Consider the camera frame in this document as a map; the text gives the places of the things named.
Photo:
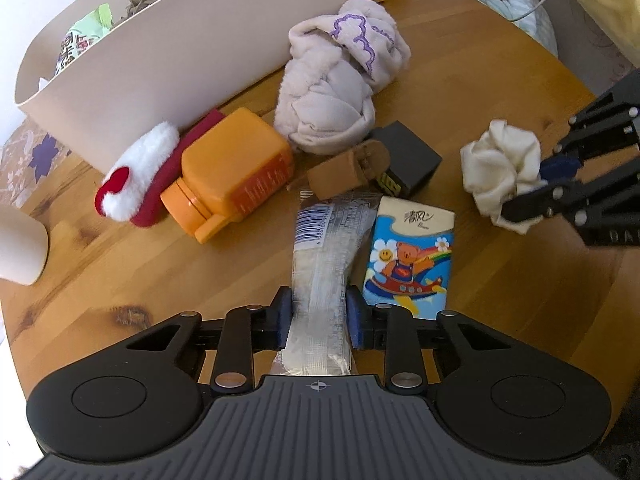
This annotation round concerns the cartoon tissue pack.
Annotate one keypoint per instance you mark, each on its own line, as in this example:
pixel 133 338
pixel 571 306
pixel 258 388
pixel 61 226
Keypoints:
pixel 410 260

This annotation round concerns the clear snack packet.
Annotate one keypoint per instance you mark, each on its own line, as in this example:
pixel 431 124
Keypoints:
pixel 320 270

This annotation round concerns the grey bed sheet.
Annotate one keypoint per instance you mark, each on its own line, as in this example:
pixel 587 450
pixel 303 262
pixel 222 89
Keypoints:
pixel 590 45

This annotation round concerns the orange plastic bottle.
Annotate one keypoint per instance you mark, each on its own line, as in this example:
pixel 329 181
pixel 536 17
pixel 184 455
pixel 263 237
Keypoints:
pixel 230 165

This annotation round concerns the white thermos bottle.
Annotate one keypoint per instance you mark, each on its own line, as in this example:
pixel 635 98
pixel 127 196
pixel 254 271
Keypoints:
pixel 20 245

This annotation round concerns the black box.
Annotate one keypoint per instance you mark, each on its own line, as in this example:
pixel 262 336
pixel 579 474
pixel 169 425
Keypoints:
pixel 407 152

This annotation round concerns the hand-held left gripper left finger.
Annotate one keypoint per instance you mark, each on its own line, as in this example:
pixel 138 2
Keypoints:
pixel 282 316

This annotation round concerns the wooden desk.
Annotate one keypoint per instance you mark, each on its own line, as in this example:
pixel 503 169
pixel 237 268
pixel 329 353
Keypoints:
pixel 500 285

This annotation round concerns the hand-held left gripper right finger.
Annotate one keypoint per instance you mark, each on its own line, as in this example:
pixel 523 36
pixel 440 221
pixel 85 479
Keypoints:
pixel 356 321

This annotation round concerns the beige plastic storage bin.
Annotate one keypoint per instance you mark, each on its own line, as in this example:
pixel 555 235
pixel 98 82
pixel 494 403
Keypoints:
pixel 175 70

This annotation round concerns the clear floral table mat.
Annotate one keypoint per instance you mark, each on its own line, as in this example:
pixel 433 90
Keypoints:
pixel 30 160

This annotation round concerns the cream scrunchie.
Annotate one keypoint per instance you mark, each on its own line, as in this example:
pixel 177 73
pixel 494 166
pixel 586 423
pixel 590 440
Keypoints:
pixel 500 160

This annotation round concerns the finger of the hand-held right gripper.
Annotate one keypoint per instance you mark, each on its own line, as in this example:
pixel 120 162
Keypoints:
pixel 540 202
pixel 562 167

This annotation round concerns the green snack packet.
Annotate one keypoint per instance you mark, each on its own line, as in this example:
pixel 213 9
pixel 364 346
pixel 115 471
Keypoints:
pixel 82 35

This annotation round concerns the pale pink fleece garment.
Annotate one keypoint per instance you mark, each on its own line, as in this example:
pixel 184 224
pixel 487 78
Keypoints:
pixel 325 100

